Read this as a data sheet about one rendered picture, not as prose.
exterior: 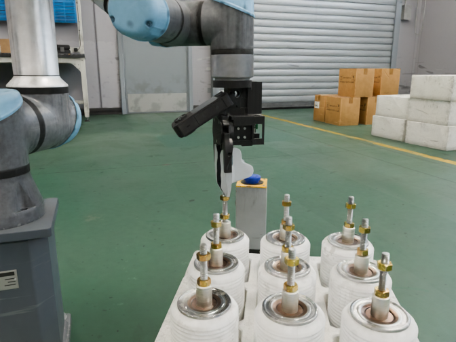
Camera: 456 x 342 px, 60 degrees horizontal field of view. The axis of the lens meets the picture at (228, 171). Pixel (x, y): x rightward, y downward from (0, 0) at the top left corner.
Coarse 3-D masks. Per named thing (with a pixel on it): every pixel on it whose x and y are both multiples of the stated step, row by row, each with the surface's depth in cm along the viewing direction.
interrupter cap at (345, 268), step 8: (344, 264) 66; (352, 264) 66; (368, 264) 66; (376, 264) 65; (344, 272) 63; (352, 272) 64; (368, 272) 64; (376, 272) 63; (352, 280) 61; (360, 280) 60; (368, 280) 60; (376, 280) 60
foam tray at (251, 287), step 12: (252, 264) 81; (312, 264) 81; (252, 276) 76; (180, 288) 72; (252, 288) 72; (324, 288) 72; (252, 300) 68; (324, 300) 71; (396, 300) 69; (168, 312) 65; (252, 312) 65; (324, 312) 65; (168, 324) 62; (240, 324) 62; (252, 324) 62; (168, 336) 59; (240, 336) 61; (252, 336) 59; (324, 336) 59; (336, 336) 59
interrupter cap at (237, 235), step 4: (232, 228) 81; (236, 228) 80; (208, 232) 79; (212, 232) 79; (232, 232) 79; (236, 232) 79; (240, 232) 79; (208, 236) 77; (212, 236) 77; (232, 236) 78; (236, 236) 77; (240, 236) 77; (212, 240) 75; (220, 240) 75; (224, 240) 75; (228, 240) 75; (232, 240) 75; (236, 240) 75; (240, 240) 76
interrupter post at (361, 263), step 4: (356, 252) 64; (356, 256) 63; (360, 256) 62; (364, 256) 62; (368, 256) 62; (356, 260) 63; (360, 260) 62; (364, 260) 62; (368, 260) 63; (356, 264) 63; (360, 264) 62; (364, 264) 62; (356, 268) 63; (360, 268) 63; (364, 268) 63; (356, 272) 63; (360, 272) 63; (364, 272) 63
